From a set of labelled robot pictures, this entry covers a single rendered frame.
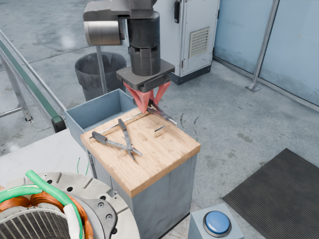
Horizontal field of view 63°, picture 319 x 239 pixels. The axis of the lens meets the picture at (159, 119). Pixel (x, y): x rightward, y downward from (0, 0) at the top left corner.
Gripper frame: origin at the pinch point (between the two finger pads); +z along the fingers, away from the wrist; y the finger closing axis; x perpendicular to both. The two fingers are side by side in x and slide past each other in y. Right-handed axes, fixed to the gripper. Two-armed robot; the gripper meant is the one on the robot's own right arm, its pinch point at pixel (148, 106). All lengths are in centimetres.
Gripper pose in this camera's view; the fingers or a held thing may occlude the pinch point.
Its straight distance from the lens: 57.1
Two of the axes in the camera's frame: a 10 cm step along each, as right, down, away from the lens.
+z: 0.2, 7.7, 6.4
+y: -7.6, 4.3, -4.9
